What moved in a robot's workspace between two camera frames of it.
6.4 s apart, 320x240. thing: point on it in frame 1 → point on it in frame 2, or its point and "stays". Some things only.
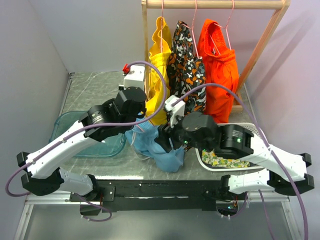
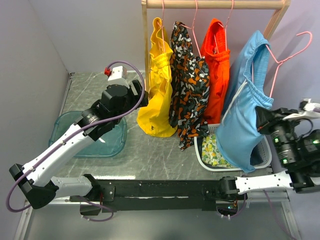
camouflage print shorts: x=185 y=71 stays
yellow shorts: x=160 y=52 stays
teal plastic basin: x=63 y=120 stays
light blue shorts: x=142 y=139 → x=239 y=132
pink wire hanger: x=138 y=126 → x=280 y=62
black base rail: x=110 y=195 stays
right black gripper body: x=178 y=135 → x=279 y=129
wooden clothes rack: x=284 y=6 stays
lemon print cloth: x=210 y=157 stays
